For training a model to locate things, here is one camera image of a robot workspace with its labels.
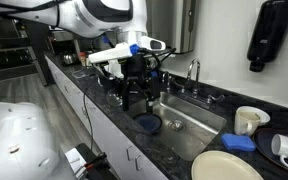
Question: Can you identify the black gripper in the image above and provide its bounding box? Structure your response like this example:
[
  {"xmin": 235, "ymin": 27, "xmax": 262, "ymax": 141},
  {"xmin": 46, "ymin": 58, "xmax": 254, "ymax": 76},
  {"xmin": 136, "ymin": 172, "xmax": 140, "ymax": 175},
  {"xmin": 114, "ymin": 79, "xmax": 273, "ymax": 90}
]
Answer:
[{"xmin": 121, "ymin": 54, "xmax": 160, "ymax": 115}]

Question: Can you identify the cream ceramic plate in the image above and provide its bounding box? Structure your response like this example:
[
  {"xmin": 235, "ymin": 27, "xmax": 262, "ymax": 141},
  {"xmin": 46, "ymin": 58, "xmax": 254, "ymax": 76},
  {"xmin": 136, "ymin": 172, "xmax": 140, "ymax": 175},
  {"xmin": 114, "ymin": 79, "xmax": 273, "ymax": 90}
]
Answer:
[{"xmin": 190, "ymin": 150, "xmax": 265, "ymax": 180}]

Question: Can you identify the dark blue plate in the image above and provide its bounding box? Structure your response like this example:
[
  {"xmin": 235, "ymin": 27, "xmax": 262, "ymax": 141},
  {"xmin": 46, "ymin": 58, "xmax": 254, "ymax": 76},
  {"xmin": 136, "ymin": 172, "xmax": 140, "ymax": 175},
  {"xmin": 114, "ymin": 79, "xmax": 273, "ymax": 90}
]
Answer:
[{"xmin": 132, "ymin": 112, "xmax": 164, "ymax": 136}]

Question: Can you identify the dark round plate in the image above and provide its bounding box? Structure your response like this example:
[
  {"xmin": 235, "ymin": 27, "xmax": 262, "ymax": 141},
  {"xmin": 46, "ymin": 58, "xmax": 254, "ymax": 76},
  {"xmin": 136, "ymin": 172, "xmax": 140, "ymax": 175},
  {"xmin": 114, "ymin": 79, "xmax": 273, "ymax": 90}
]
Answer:
[{"xmin": 251, "ymin": 127, "xmax": 288, "ymax": 176}]

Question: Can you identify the clear glass cup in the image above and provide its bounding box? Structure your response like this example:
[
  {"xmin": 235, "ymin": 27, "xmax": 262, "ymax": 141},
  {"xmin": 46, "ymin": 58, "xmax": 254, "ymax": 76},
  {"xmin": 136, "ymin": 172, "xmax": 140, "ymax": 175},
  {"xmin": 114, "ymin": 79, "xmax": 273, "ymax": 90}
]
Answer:
[{"xmin": 105, "ymin": 87, "xmax": 125, "ymax": 108}]

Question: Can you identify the chrome side sprayer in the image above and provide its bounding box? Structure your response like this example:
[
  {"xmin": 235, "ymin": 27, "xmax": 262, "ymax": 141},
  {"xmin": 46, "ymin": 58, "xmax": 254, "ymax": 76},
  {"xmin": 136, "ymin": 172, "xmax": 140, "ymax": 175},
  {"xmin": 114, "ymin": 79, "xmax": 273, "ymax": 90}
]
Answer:
[{"xmin": 161, "ymin": 70, "xmax": 173, "ymax": 94}]

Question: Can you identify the metal sink drain strainer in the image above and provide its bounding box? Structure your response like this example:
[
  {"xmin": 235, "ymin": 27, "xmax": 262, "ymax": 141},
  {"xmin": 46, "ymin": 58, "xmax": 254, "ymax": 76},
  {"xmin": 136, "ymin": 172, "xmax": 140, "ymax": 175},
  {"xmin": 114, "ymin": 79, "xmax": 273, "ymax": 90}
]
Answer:
[{"xmin": 166, "ymin": 118, "xmax": 187, "ymax": 133}]

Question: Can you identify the white base cabinet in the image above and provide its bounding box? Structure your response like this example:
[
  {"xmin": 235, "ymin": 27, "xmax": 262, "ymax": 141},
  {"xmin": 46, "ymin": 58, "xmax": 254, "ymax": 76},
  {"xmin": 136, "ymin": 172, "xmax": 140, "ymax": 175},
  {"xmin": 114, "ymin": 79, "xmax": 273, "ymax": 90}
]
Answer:
[{"xmin": 44, "ymin": 54, "xmax": 170, "ymax": 180}]

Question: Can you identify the chrome faucet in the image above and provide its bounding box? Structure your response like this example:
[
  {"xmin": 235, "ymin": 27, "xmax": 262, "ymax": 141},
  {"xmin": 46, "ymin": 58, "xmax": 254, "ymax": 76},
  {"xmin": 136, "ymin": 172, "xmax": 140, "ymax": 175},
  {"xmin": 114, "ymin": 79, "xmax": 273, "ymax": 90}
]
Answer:
[{"xmin": 170, "ymin": 58, "xmax": 226, "ymax": 108}]

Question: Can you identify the clear plastic container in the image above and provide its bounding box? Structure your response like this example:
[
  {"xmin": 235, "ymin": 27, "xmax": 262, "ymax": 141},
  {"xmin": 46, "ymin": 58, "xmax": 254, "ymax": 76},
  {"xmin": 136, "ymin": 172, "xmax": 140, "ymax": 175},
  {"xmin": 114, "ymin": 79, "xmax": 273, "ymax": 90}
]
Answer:
[{"xmin": 70, "ymin": 68, "xmax": 92, "ymax": 80}]

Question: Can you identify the stainless steel sink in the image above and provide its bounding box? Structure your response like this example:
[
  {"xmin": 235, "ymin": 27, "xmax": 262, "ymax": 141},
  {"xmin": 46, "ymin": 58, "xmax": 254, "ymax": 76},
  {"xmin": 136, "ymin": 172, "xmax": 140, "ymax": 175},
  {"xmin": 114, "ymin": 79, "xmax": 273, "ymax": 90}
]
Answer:
[{"xmin": 127, "ymin": 91, "xmax": 228, "ymax": 162}]

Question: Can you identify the orange black clamp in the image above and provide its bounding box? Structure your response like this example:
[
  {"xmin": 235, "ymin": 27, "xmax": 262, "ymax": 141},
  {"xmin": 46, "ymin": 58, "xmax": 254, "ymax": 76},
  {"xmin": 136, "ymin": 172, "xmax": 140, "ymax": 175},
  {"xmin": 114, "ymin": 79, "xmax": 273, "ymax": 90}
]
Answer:
[{"xmin": 83, "ymin": 152, "xmax": 109, "ymax": 172}]

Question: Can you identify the steel kettle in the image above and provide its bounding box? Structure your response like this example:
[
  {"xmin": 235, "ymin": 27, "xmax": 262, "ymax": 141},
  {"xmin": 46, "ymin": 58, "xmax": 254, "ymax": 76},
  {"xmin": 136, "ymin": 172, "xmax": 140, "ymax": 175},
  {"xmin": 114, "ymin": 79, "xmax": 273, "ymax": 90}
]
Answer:
[{"xmin": 61, "ymin": 52, "xmax": 79, "ymax": 66}]

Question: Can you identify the black perforated base board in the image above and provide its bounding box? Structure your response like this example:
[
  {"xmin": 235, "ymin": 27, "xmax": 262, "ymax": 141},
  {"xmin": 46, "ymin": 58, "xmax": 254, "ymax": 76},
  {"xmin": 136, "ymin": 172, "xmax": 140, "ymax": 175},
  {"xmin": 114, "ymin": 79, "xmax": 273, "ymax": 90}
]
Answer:
[{"xmin": 73, "ymin": 142, "xmax": 119, "ymax": 180}]

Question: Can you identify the white electronics box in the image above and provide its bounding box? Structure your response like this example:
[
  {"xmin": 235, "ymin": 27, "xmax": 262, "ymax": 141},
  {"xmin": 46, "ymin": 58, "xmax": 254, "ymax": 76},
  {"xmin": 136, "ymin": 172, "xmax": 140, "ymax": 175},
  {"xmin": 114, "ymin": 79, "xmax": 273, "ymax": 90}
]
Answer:
[{"xmin": 58, "ymin": 145, "xmax": 92, "ymax": 180}]

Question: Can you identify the steel paper towel dispenser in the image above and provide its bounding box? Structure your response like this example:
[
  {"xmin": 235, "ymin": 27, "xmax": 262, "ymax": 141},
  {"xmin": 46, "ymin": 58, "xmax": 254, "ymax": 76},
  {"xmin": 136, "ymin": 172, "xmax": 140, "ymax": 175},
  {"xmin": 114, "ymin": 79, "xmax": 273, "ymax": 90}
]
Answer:
[{"xmin": 145, "ymin": 0, "xmax": 199, "ymax": 55}]

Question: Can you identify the blue cup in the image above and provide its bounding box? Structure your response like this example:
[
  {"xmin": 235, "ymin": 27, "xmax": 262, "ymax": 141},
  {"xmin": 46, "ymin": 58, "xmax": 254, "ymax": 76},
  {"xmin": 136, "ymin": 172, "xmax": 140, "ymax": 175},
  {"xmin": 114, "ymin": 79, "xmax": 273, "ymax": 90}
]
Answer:
[{"xmin": 220, "ymin": 132, "xmax": 258, "ymax": 153}]

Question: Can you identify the cream mug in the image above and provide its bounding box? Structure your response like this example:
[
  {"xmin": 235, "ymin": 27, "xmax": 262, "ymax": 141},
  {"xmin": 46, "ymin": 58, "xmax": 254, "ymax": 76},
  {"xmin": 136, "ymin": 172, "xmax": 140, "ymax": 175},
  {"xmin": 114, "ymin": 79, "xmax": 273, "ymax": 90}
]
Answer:
[{"xmin": 233, "ymin": 108, "xmax": 263, "ymax": 137}]

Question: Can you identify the black soap dispenser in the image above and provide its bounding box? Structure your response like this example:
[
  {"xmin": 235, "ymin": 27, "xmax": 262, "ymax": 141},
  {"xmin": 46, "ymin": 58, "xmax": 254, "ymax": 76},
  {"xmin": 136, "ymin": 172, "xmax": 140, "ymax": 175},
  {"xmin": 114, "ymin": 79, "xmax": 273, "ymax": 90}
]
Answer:
[{"xmin": 246, "ymin": 0, "xmax": 288, "ymax": 73}]

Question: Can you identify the metal cabinet handle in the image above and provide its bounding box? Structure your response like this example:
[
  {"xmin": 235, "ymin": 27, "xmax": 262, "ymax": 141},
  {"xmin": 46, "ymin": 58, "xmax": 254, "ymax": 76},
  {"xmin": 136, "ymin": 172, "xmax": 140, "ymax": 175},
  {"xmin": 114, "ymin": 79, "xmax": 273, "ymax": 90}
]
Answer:
[
  {"xmin": 126, "ymin": 145, "xmax": 136, "ymax": 162},
  {"xmin": 134, "ymin": 154, "xmax": 145, "ymax": 172}
]

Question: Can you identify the thin black cable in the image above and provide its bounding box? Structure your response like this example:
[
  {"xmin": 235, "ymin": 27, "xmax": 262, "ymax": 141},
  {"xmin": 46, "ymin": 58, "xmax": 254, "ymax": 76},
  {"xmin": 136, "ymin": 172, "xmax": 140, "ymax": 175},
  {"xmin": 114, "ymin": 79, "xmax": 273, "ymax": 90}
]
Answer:
[{"xmin": 82, "ymin": 75, "xmax": 100, "ymax": 153}]

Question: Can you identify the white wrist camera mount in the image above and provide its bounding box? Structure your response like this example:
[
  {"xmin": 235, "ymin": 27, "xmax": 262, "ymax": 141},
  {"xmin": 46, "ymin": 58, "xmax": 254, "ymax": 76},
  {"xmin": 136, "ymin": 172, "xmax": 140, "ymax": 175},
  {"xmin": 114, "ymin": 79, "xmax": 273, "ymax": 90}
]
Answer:
[{"xmin": 88, "ymin": 41, "xmax": 142, "ymax": 79}]

